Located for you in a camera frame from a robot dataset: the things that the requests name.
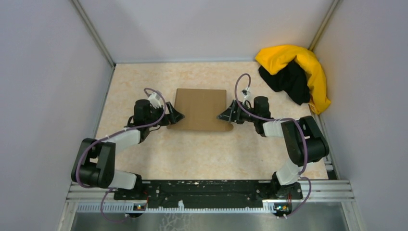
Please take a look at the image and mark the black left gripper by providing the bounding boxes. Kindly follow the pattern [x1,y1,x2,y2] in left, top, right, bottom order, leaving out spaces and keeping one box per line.
[146,101,185,128]

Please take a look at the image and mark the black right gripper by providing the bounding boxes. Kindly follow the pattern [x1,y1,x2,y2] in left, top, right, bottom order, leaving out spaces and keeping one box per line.
[217,100,258,125]

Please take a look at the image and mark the brown cardboard box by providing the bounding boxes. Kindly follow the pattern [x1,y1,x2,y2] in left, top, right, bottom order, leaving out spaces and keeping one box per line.
[168,88,233,132]

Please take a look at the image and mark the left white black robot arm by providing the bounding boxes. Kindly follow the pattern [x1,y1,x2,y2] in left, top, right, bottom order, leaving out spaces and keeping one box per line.
[71,100,185,199]

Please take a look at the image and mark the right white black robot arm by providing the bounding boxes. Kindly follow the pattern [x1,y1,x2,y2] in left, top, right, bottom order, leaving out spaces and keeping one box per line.
[217,96,329,198]

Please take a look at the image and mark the yellow cloth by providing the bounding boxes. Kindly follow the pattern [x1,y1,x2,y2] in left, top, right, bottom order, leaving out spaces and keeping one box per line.
[255,45,331,115]

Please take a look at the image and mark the black cloth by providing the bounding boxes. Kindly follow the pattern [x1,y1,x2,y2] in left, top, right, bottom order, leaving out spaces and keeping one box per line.
[258,60,311,105]

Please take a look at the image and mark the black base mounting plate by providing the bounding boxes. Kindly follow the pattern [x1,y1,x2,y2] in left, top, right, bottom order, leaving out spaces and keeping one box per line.
[114,180,303,209]

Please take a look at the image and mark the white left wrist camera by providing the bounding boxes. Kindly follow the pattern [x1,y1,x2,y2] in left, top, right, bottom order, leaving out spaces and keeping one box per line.
[148,92,162,109]

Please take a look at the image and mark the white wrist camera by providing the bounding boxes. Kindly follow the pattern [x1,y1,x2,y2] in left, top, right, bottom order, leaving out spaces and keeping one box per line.
[148,92,162,109]
[241,86,251,102]

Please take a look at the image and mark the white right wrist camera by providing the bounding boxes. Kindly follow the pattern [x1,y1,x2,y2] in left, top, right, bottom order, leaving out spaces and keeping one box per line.
[241,86,251,102]

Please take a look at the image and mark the aluminium frame rail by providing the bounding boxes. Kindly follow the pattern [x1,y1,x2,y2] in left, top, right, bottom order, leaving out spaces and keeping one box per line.
[58,180,366,231]

